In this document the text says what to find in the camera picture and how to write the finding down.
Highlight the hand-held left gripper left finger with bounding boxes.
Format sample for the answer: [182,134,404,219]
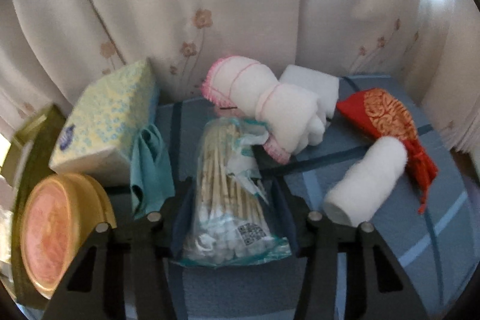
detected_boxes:
[41,179,194,320]

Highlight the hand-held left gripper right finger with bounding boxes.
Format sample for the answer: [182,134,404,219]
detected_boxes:
[269,178,430,320]

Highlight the plastic bag of cotton swabs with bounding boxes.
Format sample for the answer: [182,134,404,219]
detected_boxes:
[170,117,292,268]

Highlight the white towel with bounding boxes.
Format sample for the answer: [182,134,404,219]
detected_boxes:
[323,137,409,228]

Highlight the white gloves with pink cuffs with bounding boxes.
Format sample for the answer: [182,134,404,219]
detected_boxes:
[200,57,327,164]

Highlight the red embroidered pouch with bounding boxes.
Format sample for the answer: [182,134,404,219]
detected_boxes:
[336,88,439,215]

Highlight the gold tin box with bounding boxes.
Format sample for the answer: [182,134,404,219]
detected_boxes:
[0,103,70,307]

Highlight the teal cloth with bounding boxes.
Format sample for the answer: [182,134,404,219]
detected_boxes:
[129,125,176,220]

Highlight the blue checked tablecloth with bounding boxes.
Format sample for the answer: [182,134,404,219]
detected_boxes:
[22,74,475,320]

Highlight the yellow floral tissue box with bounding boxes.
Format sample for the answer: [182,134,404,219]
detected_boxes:
[49,59,160,187]

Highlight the floral embroidered curtain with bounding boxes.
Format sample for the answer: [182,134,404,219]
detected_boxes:
[0,0,480,156]

